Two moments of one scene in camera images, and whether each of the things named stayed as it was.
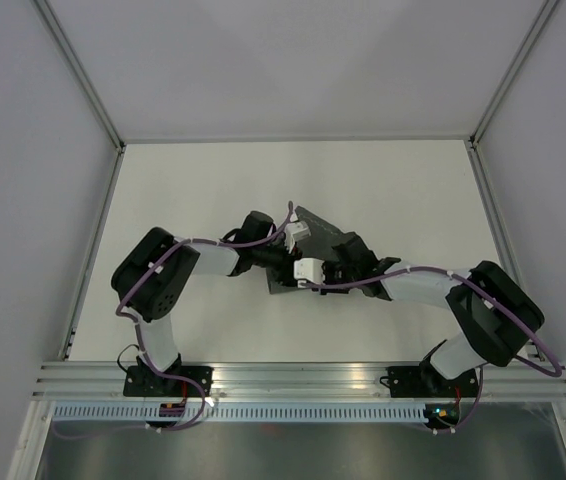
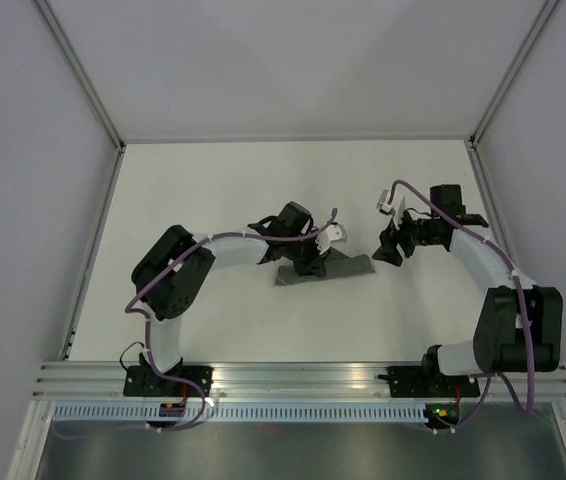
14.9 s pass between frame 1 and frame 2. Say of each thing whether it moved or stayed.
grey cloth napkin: moved
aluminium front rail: stayed
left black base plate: stayed
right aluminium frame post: stayed
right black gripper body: moved
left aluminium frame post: stayed
